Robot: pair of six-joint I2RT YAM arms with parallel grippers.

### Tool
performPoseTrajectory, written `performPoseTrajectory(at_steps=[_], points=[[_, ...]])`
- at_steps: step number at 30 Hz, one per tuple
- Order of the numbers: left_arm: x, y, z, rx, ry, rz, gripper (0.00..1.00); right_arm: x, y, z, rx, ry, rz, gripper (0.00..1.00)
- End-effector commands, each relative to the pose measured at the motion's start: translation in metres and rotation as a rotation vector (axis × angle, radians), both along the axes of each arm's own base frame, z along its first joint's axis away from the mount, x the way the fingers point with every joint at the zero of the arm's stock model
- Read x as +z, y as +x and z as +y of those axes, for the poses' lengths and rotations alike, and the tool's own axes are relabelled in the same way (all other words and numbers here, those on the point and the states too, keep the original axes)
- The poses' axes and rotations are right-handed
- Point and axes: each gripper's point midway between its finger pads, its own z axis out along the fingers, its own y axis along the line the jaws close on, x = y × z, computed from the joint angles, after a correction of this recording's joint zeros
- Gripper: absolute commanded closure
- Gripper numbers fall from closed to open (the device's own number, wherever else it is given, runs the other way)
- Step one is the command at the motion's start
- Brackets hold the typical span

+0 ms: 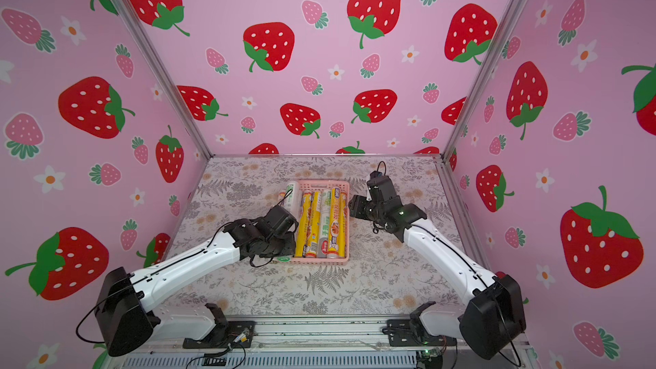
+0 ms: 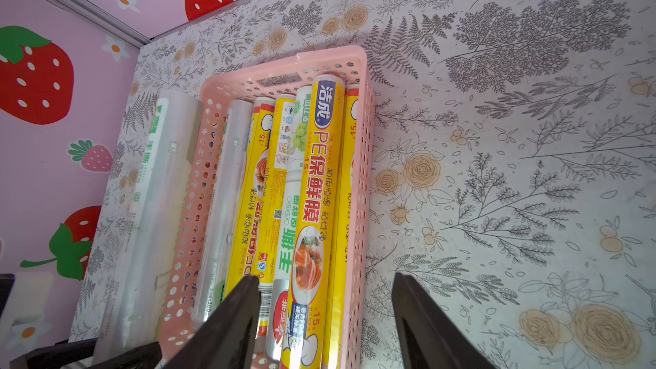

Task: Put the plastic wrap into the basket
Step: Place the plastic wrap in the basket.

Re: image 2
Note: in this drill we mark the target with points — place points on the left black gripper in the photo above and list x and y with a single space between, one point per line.
62 354

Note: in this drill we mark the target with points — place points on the white grape wrap roll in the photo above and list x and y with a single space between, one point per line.
287 231

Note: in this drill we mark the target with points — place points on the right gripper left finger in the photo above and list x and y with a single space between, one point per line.
227 339

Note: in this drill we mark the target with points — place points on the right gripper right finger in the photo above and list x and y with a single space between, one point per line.
427 337

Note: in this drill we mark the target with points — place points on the pink plastic basket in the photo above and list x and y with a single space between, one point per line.
269 80

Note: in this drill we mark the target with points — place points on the yellow wrap roll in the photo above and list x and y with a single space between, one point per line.
249 209
339 253
308 299
276 164

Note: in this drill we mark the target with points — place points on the white green wrap roll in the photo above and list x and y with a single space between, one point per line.
138 291

